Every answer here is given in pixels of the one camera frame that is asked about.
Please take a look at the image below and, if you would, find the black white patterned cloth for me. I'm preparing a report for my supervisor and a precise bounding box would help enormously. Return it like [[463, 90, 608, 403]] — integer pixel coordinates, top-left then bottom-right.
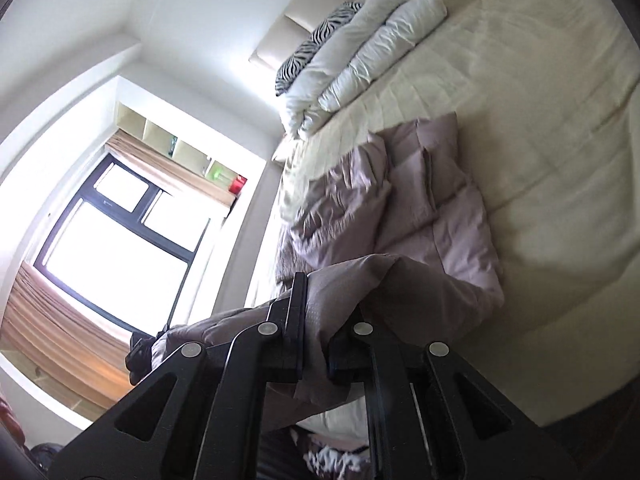
[[295, 430, 373, 480]]

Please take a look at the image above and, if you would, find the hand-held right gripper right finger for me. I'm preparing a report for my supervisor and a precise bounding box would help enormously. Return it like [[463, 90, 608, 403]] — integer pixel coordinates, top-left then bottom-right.
[[327, 321, 571, 480]]

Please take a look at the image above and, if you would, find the cream padded headboard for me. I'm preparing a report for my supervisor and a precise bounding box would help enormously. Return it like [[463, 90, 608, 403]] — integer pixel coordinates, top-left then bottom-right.
[[249, 0, 441, 73]]

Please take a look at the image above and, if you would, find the beige curtain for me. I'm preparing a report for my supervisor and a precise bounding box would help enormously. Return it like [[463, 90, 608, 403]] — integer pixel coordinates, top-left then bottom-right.
[[0, 262, 136, 411], [105, 130, 238, 218]]

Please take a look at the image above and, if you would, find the white folded duvet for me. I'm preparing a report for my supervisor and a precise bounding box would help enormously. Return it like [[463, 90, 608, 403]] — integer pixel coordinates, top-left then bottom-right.
[[277, 0, 448, 138]]

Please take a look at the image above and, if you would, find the black framed window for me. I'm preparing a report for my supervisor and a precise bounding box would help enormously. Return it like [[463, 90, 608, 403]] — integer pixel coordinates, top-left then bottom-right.
[[32, 152, 211, 336]]

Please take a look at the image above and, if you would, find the zebra print pillow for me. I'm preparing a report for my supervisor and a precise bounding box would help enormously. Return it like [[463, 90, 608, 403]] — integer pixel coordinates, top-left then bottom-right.
[[275, 1, 363, 97]]

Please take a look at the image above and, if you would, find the bed with beige sheet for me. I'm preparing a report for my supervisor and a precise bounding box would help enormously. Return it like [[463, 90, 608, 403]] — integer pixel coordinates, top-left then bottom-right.
[[245, 0, 640, 428]]

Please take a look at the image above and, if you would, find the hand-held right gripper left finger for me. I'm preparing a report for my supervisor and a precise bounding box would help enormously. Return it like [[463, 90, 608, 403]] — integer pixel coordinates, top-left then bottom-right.
[[47, 272, 307, 480]]

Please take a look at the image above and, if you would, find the cream wall shelf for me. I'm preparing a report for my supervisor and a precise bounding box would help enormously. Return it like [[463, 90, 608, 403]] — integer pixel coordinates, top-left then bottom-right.
[[114, 100, 248, 196]]

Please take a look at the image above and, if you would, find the mauve quilted down jacket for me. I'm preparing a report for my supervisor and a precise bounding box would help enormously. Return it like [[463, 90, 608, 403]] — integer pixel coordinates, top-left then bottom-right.
[[150, 112, 505, 431]]

